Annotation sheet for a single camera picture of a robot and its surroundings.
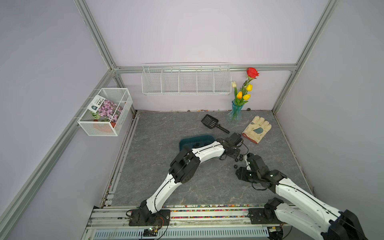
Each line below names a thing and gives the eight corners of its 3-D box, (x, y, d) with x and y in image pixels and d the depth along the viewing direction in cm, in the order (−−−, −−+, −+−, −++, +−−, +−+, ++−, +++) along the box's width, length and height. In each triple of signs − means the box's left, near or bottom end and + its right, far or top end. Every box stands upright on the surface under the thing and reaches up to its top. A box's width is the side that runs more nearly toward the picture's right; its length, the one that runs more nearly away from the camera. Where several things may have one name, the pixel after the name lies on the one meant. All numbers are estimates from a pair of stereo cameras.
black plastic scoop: (200, 122, 117) (200, 119, 115) (207, 116, 121) (207, 113, 119) (224, 137, 107) (225, 135, 105) (231, 130, 111) (231, 128, 109)
